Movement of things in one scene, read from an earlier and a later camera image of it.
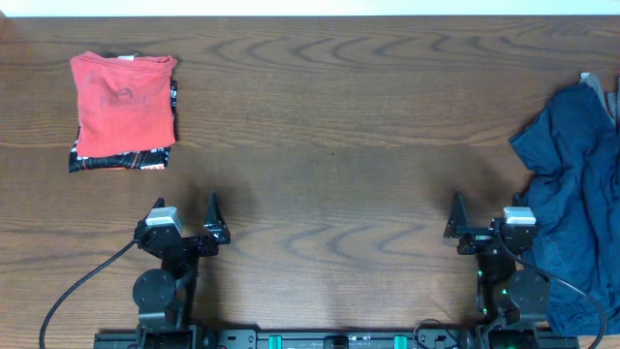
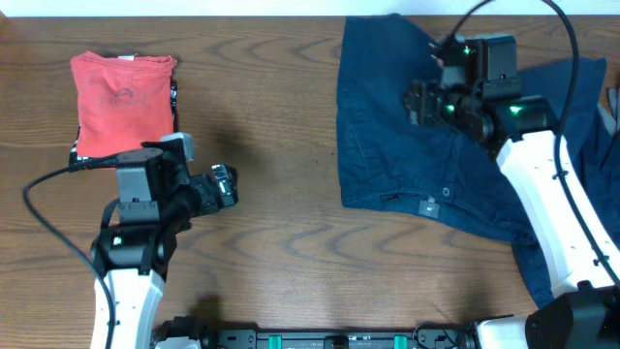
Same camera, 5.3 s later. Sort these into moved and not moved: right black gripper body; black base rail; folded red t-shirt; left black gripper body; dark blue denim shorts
Moved: left black gripper body; dark blue denim shorts; right black gripper body
Not moved: black base rail; folded red t-shirt
